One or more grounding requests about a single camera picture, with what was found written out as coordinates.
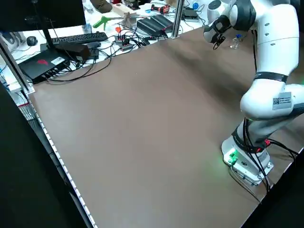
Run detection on clear bottle blue cap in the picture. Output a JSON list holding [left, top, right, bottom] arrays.
[[229, 34, 242, 50]]

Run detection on grey hub red plugs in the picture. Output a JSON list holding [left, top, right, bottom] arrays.
[[114, 34, 134, 52]]

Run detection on black power adapter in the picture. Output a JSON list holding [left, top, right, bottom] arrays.
[[89, 47, 100, 60]]

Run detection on black flat box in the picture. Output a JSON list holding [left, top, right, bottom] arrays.
[[152, 14, 174, 33], [137, 18, 164, 37]]

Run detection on brown cardboard piece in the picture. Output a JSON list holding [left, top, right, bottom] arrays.
[[120, 13, 138, 28]]

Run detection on dark brown box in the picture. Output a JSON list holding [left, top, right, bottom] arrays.
[[56, 43, 91, 63]]

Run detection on black keyboard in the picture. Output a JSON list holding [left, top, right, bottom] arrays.
[[50, 32, 109, 45]]

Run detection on red black tool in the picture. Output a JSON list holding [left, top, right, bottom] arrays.
[[151, 4, 170, 14]]

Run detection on black flat device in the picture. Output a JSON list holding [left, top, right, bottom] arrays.
[[182, 9, 200, 23]]

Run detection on wooden block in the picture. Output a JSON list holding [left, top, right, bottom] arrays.
[[112, 2, 139, 17]]

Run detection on black box red logo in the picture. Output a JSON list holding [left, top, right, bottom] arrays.
[[18, 48, 72, 84]]

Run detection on black mouse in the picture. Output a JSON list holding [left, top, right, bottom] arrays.
[[26, 35, 38, 47]]

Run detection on black monitor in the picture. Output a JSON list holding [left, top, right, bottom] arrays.
[[0, 0, 86, 52]]

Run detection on white plastic object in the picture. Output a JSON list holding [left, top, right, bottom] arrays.
[[0, 32, 24, 52]]

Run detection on silver aluminium frame post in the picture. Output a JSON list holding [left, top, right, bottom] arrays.
[[0, 37, 35, 94], [171, 0, 186, 39]]

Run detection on green handled tool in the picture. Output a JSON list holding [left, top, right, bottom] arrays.
[[92, 13, 154, 29]]

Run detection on black base cable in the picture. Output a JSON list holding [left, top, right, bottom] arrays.
[[266, 139, 300, 160]]

